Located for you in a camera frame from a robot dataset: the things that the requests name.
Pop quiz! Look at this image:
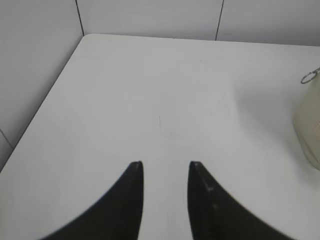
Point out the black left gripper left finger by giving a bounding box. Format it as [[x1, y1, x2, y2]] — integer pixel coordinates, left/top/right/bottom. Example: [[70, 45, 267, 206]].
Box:
[[45, 161, 144, 240]]

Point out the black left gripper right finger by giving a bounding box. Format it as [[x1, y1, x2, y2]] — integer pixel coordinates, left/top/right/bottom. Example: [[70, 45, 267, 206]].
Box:
[[188, 161, 289, 240]]

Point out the cream fabric zipper bag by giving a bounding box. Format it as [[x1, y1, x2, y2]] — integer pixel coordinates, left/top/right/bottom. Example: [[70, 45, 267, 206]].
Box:
[[293, 75, 320, 170]]

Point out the silver ring zipper pull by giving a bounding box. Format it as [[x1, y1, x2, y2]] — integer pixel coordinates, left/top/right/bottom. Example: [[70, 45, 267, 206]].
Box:
[[300, 67, 320, 85]]

